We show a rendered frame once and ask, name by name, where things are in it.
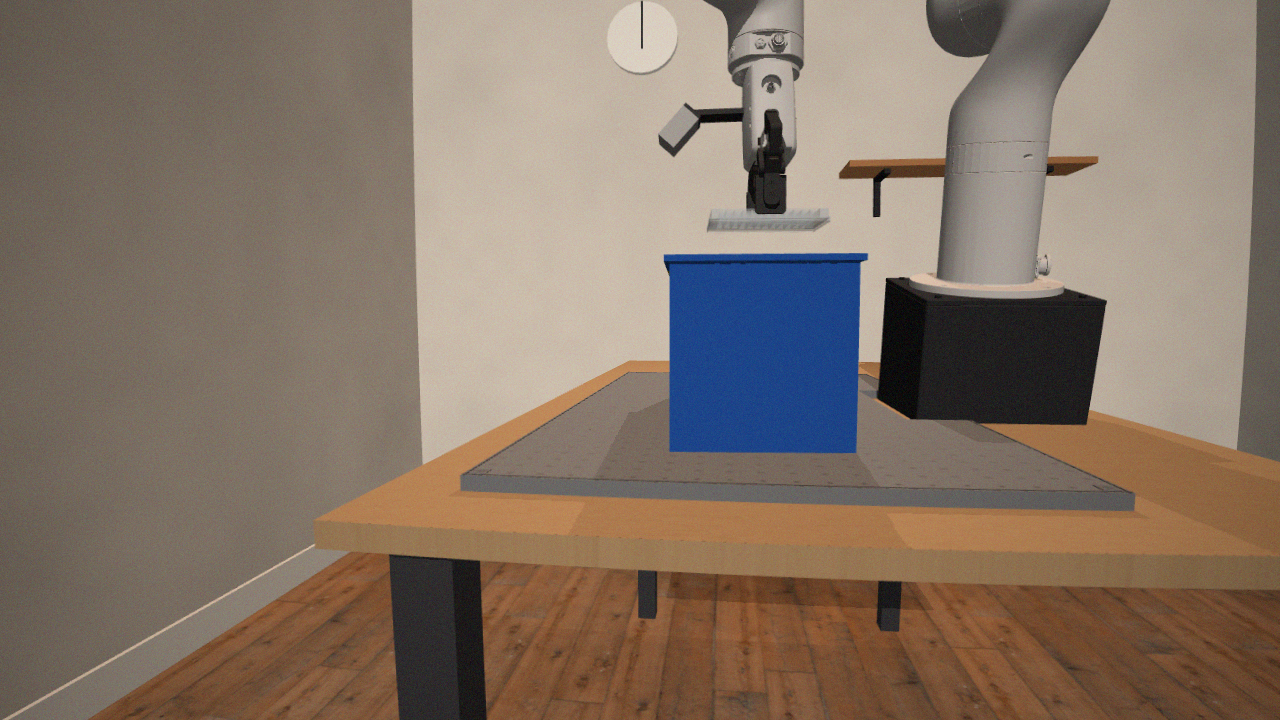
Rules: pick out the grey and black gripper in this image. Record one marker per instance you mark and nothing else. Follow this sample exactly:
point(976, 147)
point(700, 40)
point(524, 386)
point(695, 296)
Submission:
point(767, 192)

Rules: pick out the blue box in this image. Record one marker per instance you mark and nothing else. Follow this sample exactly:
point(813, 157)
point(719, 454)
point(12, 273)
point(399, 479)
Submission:
point(764, 352)

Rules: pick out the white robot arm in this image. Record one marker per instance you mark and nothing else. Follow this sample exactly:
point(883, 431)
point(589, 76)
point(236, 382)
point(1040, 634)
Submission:
point(998, 131)

